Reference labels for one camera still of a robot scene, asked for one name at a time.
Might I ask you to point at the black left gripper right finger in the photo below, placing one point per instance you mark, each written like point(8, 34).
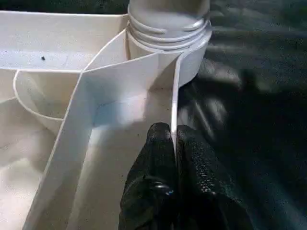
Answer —
point(206, 196)

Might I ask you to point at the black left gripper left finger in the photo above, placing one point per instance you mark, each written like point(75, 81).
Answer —
point(151, 191)

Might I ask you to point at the white plastic table leg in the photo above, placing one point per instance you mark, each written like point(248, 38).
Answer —
point(168, 19)

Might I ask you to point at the black work mat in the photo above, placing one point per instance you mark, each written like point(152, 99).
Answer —
point(259, 120)

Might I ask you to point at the white plastic table top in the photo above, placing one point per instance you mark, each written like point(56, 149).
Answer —
point(48, 120)

